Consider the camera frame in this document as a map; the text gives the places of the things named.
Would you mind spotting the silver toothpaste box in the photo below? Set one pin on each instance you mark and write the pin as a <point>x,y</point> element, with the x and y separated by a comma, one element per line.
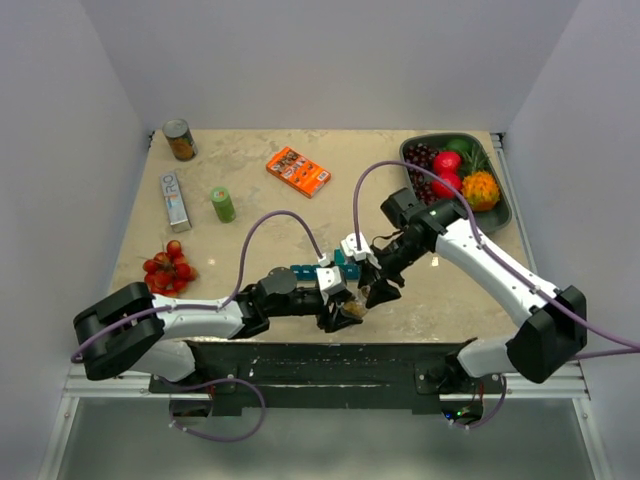
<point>177,214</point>

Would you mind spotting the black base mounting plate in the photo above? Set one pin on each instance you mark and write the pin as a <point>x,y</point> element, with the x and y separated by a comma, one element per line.
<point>396,376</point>

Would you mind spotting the dark purple grape bunch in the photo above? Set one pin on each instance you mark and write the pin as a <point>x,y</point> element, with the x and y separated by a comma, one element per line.
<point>422,155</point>

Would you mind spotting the lower red pomegranate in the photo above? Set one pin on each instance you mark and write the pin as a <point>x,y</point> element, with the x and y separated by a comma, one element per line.
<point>446,185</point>

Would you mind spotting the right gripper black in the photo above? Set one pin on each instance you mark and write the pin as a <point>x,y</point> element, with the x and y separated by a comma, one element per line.
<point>381,290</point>

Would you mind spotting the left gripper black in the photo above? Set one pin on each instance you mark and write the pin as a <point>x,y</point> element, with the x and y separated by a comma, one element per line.
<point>335,320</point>

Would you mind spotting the green cylindrical container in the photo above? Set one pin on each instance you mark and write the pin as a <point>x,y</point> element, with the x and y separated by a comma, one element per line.
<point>222,203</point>

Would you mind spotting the upper red pomegranate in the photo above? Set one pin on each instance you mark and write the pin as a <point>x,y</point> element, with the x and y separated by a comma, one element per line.
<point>446,161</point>

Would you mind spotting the red cherry bunch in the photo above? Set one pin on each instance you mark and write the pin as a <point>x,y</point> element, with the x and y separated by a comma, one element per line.
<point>169,272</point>

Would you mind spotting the aluminium frame rail right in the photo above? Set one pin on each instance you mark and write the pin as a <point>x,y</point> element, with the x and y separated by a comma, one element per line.
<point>498,147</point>

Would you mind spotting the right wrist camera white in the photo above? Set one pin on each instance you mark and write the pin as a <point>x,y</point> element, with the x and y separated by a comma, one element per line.
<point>354,248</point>

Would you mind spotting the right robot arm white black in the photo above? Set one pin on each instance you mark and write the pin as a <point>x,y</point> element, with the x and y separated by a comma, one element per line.
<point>547,336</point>

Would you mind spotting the tin can fruit label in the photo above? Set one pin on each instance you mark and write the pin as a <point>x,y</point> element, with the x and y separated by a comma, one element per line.
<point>180,140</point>

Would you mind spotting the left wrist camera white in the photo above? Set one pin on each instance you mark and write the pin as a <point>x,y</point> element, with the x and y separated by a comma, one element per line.
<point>330,278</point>

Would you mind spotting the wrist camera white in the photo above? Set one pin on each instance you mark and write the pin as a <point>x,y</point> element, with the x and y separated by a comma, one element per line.
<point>354,248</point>
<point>330,278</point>

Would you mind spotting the red pomegranate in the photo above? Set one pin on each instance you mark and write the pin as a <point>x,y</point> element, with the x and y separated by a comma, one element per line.
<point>446,185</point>
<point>446,161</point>

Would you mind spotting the clear pill bottle yellow capsules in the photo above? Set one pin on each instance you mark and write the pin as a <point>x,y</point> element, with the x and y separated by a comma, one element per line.
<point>356,306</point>

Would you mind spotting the orange cardboard box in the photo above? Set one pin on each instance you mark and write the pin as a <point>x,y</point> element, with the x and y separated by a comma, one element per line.
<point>298,172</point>

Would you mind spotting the green lime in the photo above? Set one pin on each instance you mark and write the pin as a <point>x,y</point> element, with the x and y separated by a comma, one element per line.
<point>460,146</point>

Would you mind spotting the dark grey fruit tray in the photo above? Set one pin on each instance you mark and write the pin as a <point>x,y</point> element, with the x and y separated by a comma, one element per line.
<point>479,160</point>

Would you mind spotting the orange spiky kiwano fruit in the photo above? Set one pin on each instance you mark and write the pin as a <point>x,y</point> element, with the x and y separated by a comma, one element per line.
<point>481,191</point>

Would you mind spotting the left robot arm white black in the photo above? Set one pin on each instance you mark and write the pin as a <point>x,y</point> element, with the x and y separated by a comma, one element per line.
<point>134,329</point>

